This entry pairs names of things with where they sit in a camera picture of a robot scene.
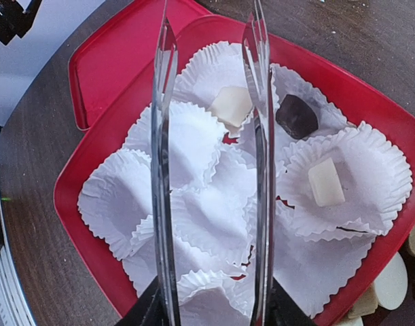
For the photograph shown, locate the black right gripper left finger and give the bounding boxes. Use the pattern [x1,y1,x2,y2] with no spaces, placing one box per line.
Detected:
[115,276,166,326]

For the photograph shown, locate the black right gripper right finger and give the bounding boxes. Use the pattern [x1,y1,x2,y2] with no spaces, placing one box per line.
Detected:
[268,278,316,326]

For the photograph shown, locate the white cube chocolate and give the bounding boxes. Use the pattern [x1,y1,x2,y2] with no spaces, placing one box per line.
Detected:
[308,158,346,207]

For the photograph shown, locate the dark brown chocolate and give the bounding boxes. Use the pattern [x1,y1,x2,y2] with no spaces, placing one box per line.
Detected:
[275,94,319,140]

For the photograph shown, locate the white square chocolate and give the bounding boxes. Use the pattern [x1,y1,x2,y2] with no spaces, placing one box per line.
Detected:
[208,86,253,128]

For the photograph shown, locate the metal serving tongs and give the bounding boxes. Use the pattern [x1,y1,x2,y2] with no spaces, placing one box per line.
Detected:
[149,0,276,326]

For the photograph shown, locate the red tin lid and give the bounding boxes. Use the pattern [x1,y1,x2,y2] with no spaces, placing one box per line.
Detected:
[69,1,210,131]

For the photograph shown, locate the tan ridged chocolate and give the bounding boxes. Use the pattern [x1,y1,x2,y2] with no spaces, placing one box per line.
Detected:
[347,284,378,319]

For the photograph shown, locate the white oval chocolate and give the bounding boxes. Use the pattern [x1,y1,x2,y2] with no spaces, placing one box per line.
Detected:
[374,253,408,310]

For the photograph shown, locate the white paper liners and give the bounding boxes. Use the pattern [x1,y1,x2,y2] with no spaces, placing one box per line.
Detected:
[77,41,413,325]

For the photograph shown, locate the red tin box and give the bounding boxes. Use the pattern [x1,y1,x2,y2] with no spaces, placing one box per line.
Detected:
[54,14,415,326]

